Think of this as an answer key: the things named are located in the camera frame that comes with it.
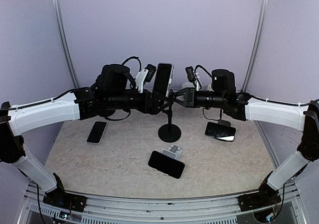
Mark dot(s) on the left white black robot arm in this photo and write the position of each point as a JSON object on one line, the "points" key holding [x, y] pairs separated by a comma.
{"points": [[114, 89]]}

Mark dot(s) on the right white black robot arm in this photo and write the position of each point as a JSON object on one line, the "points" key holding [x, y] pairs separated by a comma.
{"points": [[302, 117]]}

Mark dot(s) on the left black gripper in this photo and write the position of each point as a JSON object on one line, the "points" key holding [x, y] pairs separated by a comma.
{"points": [[153, 109]]}

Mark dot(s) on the tall black phone stand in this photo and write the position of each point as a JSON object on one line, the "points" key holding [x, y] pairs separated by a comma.
{"points": [[169, 132]]}

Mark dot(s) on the grey folding phone stand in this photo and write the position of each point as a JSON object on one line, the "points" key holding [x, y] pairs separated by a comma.
{"points": [[173, 152]]}

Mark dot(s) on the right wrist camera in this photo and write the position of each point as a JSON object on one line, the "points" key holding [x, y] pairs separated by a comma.
{"points": [[193, 78]]}

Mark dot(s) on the blue phone on grey stand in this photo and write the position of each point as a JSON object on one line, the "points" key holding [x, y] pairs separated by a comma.
{"points": [[166, 165]]}

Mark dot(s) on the aluminium frame post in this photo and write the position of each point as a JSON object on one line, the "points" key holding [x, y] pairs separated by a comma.
{"points": [[64, 42], [256, 45]]}

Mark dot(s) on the left aluminium frame post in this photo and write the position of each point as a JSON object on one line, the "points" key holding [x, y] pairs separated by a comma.
{"points": [[64, 42]]}

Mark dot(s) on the cream ceramic mug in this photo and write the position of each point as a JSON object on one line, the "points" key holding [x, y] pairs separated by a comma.
{"points": [[209, 87]]}

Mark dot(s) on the black phone lying flat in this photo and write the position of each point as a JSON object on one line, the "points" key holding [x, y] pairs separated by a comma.
{"points": [[220, 132]]}

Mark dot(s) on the right aluminium frame post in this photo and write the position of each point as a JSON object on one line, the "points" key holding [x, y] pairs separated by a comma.
{"points": [[256, 45]]}

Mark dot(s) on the front aluminium rail base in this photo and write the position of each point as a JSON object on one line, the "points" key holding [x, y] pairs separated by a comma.
{"points": [[99, 209]]}

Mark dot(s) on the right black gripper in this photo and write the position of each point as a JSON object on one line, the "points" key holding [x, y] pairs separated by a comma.
{"points": [[190, 100]]}

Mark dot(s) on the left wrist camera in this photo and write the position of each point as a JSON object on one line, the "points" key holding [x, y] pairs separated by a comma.
{"points": [[144, 76]]}

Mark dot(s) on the light blue cup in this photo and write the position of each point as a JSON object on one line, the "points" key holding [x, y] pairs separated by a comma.
{"points": [[187, 85]]}

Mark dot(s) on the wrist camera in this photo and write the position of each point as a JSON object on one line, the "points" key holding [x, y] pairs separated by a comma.
{"points": [[144, 76], [193, 78]]}

